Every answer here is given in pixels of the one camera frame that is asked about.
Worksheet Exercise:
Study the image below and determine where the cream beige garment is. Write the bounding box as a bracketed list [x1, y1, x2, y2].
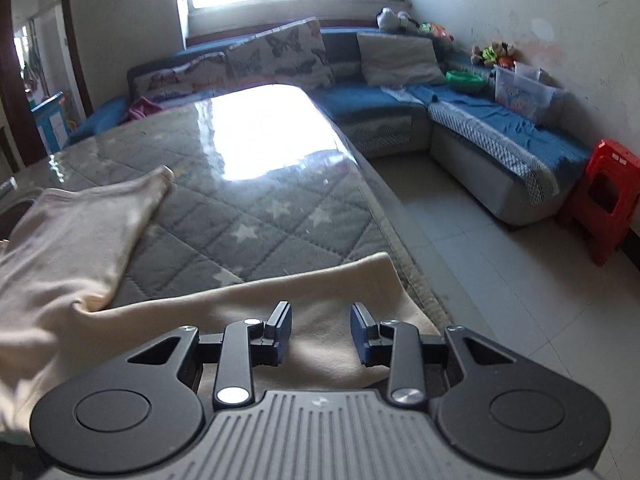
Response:
[1, 167, 447, 445]

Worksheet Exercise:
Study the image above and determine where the blue corner sofa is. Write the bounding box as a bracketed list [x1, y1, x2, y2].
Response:
[70, 26, 590, 226]

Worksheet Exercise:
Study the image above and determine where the red plastic stool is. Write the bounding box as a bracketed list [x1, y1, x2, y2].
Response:
[559, 139, 639, 266]

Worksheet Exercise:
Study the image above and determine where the magenta cloth on sofa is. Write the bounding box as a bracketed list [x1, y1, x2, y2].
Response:
[124, 96, 163, 122]

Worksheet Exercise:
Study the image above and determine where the long butterfly cushion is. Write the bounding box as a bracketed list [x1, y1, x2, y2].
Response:
[134, 52, 233, 103]

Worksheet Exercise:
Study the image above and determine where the green plastic bowl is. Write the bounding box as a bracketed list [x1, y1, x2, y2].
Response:
[446, 70, 487, 94]

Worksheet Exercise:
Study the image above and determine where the grey plain cushion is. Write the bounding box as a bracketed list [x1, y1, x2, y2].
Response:
[357, 32, 446, 87]

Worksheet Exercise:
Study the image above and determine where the clear plastic storage box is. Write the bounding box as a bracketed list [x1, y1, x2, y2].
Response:
[495, 66, 567, 128]

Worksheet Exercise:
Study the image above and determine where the square butterfly cushion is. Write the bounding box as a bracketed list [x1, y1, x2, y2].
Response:
[226, 18, 335, 90]

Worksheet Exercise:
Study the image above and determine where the blue white small cabinet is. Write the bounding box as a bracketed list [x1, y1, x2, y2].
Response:
[32, 91, 70, 155]

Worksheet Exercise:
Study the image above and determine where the small plush toys pile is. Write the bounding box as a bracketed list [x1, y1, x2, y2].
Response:
[471, 41, 516, 70]

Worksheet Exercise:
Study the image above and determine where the panda plush toy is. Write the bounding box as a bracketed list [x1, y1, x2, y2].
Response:
[376, 8, 420, 34]

